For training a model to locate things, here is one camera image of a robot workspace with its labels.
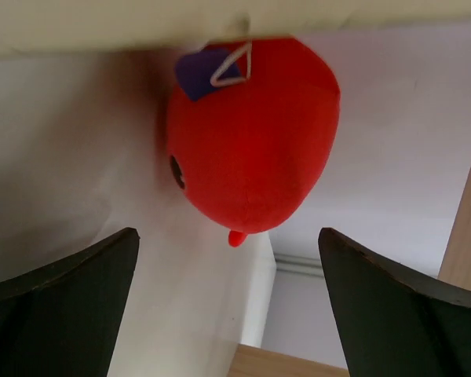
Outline red shark plush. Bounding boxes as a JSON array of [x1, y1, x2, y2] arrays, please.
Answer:
[[166, 37, 341, 247]]

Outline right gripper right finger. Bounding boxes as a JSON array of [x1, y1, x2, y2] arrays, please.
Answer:
[[318, 228, 471, 377]]

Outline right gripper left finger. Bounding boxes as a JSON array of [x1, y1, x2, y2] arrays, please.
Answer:
[[0, 228, 140, 376]]

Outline wooden two-tier shelf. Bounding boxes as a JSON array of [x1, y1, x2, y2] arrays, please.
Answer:
[[228, 167, 471, 376]]

